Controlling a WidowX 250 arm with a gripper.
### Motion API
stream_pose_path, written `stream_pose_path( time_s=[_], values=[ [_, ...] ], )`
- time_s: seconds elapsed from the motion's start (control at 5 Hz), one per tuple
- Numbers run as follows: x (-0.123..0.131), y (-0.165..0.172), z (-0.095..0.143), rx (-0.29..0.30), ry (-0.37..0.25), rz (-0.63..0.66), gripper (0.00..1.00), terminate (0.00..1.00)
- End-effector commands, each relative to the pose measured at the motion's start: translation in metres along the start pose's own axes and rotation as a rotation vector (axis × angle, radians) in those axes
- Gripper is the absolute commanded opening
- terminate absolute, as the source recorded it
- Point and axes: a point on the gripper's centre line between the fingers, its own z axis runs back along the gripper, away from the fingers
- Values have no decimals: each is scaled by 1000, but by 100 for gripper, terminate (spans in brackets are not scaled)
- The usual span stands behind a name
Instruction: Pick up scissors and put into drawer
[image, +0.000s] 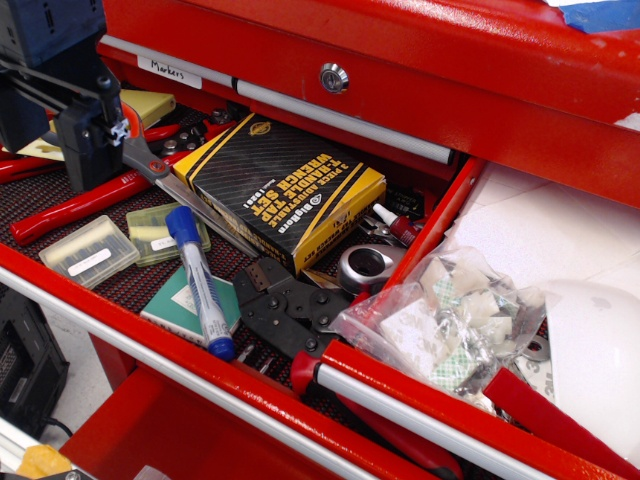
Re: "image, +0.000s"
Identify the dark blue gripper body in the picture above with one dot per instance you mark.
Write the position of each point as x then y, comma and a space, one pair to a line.
49, 62

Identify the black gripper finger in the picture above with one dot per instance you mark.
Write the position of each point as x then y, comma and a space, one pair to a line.
89, 155

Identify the red grey handled scissors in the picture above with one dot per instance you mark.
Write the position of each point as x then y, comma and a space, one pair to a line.
137, 154

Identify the yellow plastic case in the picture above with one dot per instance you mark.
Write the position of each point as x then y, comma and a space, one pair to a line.
151, 107

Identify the white markers label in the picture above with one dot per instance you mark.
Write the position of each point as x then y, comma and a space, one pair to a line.
170, 72

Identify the clear plastic bit case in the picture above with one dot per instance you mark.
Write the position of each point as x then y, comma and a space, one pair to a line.
91, 254

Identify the green tinted plastic case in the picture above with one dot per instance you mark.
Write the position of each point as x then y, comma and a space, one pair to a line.
149, 234

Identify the blue capped white marker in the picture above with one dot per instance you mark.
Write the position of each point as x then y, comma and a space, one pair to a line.
182, 228

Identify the green white small box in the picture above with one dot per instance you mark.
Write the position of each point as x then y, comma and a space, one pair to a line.
173, 308

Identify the black yellow tap wrench box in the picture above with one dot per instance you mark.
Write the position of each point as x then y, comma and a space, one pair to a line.
290, 193

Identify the black box on floor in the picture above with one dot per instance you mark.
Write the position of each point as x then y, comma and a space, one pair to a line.
33, 368

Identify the silver round lock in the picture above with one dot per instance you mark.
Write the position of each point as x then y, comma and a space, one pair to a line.
333, 78

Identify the silver round tape measure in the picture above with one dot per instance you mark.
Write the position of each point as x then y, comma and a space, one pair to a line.
366, 268

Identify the red threadlocker bottle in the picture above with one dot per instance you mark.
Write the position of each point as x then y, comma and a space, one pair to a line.
400, 227

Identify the yellow sponge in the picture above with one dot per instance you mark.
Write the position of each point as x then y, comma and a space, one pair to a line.
40, 461

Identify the clear bag of adhesive mounts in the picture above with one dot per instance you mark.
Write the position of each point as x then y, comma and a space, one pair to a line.
453, 323

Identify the red tool chest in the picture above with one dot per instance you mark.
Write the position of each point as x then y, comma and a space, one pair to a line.
504, 82

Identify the white dome shaped object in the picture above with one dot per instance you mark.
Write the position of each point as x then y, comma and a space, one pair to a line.
594, 342

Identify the red handled pliers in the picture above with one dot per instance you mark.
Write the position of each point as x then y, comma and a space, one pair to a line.
172, 143

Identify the black crimping tool red handle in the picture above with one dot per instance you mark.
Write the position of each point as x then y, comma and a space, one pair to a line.
295, 319

